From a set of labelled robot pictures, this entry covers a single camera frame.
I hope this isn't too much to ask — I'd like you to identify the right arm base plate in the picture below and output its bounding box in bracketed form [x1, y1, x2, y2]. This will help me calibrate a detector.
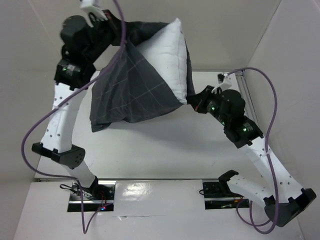
[199, 180, 250, 210]

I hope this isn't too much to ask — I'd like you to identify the dark grey checked pillowcase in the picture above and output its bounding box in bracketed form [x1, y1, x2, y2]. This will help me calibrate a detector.
[89, 21, 195, 132]

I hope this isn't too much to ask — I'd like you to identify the white pillow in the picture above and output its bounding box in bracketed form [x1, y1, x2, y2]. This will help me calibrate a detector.
[137, 18, 187, 105]

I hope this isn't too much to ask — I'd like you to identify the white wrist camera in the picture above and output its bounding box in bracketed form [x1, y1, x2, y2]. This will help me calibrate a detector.
[211, 73, 232, 94]
[80, 0, 108, 26]

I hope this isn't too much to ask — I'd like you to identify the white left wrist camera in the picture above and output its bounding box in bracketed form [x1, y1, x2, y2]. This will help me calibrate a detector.
[80, 0, 108, 26]

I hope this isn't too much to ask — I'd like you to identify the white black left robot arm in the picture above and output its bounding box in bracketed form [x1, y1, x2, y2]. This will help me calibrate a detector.
[31, 9, 122, 200]

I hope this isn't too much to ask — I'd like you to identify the aluminium frame rail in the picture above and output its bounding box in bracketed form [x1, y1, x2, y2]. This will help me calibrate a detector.
[235, 71, 257, 122]

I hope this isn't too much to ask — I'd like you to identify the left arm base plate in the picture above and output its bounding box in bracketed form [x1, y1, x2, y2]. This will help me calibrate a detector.
[59, 180, 116, 213]

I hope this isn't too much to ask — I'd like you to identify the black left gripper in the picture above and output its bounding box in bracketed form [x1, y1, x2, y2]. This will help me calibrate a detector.
[84, 9, 135, 63]

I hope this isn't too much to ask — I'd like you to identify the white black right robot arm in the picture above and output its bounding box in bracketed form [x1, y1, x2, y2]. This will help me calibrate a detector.
[189, 85, 317, 227]

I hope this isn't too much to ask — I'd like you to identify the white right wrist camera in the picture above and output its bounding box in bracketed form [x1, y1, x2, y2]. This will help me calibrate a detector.
[211, 73, 232, 94]

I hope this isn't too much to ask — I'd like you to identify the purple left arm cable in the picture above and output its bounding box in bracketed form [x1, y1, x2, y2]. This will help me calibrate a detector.
[21, 0, 131, 235]

